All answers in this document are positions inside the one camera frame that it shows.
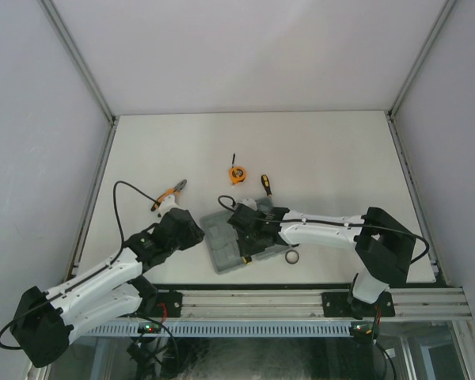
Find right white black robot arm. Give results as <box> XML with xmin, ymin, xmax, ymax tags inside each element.
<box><xmin>227</xmin><ymin>203</ymin><xmax>422</xmax><ymax>319</ymax></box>

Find right aluminium frame post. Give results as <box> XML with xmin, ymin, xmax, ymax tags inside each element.
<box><xmin>386</xmin><ymin>0</ymin><xmax>459</xmax><ymax>119</ymax></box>

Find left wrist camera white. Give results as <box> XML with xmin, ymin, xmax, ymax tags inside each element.
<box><xmin>157</xmin><ymin>195</ymin><xmax>181</xmax><ymax>218</ymax></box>

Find aluminium frame post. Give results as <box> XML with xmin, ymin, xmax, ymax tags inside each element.
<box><xmin>386</xmin><ymin>0</ymin><xmax>459</xmax><ymax>119</ymax></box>
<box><xmin>37</xmin><ymin>0</ymin><xmax>116</xmax><ymax>126</ymax></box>

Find orange black pliers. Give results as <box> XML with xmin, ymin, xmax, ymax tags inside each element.
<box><xmin>150</xmin><ymin>179</ymin><xmax>187</xmax><ymax>218</ymax></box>

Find left aluminium frame post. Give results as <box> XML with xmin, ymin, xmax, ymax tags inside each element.
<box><xmin>37</xmin><ymin>0</ymin><xmax>116</xmax><ymax>126</ymax></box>

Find blue slotted cable duct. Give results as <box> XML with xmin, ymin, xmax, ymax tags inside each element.
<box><xmin>86</xmin><ymin>320</ymin><xmax>352</xmax><ymax>338</ymax></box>

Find left black camera cable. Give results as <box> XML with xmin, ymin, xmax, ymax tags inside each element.
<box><xmin>0</xmin><ymin>180</ymin><xmax>163</xmax><ymax>349</ymax></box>

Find grey plastic tool case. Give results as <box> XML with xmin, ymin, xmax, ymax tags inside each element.
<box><xmin>200</xmin><ymin>198</ymin><xmax>291</xmax><ymax>274</ymax></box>

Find orange tape measure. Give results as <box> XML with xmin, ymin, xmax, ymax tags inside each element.
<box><xmin>229</xmin><ymin>166</ymin><xmax>246</xmax><ymax>185</ymax></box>

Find black tape roll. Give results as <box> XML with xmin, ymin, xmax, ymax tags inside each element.
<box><xmin>284</xmin><ymin>249</ymin><xmax>300</xmax><ymax>265</ymax></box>

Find aluminium front rail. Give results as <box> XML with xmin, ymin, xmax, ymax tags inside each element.
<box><xmin>151</xmin><ymin>288</ymin><xmax>472</xmax><ymax>321</ymax></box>

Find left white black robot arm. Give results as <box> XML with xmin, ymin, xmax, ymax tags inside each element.
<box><xmin>4</xmin><ymin>208</ymin><xmax>204</xmax><ymax>368</ymax></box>

